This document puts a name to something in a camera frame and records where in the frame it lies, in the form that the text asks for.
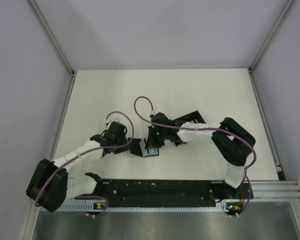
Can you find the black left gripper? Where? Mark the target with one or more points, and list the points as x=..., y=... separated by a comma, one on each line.
x=121, y=149

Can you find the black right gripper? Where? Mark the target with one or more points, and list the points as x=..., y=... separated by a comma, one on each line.
x=151, y=142

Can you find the grey blue card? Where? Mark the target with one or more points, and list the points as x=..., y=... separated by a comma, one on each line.
x=151, y=152

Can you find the black leather card holder wallet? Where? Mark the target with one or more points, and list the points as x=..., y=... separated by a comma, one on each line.
x=137, y=147

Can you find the black plastic card tray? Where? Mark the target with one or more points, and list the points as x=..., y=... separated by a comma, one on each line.
x=193, y=117

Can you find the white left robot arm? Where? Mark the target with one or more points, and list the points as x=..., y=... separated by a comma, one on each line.
x=56, y=181

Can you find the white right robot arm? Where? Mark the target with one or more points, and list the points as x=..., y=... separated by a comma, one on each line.
x=234, y=143

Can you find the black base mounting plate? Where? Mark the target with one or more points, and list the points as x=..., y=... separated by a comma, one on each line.
x=168, y=193

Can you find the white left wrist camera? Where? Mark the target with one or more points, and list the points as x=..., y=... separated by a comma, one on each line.
x=109, y=121

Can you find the aluminium left frame post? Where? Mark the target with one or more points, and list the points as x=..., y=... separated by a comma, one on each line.
x=50, y=36

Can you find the aluminium frame post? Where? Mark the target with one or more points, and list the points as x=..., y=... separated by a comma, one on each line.
x=50, y=36
x=289, y=4

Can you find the white slotted cable duct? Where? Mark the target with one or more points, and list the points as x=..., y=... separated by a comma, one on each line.
x=98, y=207

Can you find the aluminium front rail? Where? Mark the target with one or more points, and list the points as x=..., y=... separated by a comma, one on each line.
x=275, y=191

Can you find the aluminium right frame post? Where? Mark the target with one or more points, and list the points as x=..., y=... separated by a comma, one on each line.
x=289, y=4

